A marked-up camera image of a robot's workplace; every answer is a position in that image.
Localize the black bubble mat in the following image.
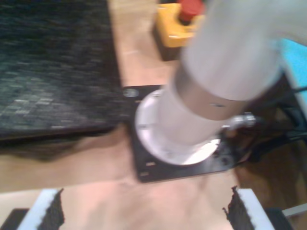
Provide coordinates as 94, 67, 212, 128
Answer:
0, 0, 135, 147

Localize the bright cyan sheet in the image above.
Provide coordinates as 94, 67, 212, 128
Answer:
278, 38, 307, 72

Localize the yellow emergency stop box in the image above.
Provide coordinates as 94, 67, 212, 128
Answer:
153, 0, 207, 62

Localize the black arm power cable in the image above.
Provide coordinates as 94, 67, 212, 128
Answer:
225, 87, 307, 165

